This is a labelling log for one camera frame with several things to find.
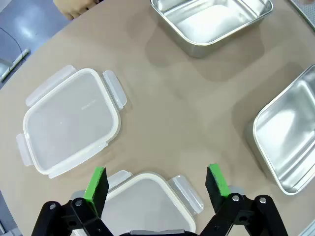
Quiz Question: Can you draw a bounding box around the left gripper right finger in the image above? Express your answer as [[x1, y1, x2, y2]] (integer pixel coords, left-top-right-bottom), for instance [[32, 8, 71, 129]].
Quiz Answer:
[[199, 163, 288, 236]]

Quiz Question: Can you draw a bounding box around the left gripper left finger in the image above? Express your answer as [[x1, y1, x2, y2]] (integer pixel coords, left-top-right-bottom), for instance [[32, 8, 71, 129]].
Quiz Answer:
[[31, 167, 119, 236]]

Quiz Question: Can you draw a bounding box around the lidded container with croissant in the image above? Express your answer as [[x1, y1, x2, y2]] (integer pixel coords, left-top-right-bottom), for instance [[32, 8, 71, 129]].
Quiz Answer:
[[70, 170, 205, 236]]

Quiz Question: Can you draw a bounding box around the square steel container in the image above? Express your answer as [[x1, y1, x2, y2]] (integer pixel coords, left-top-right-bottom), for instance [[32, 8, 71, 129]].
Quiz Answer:
[[245, 64, 315, 196], [150, 0, 274, 59]]

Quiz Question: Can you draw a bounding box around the person's right hand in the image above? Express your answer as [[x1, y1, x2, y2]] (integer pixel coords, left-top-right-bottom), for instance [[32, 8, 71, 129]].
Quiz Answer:
[[53, 0, 95, 21]]

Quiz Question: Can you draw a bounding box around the clear plastic clip lid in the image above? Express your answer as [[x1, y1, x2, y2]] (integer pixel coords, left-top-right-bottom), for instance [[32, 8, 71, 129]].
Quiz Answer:
[[16, 64, 128, 179]]

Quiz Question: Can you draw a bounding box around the perforated metal baking tray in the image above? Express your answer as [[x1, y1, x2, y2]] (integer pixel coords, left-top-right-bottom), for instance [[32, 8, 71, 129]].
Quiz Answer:
[[287, 0, 315, 30]]

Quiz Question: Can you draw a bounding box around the thin black floor cable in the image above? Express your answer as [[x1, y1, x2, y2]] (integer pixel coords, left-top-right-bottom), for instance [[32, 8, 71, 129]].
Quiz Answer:
[[0, 27, 25, 54]]

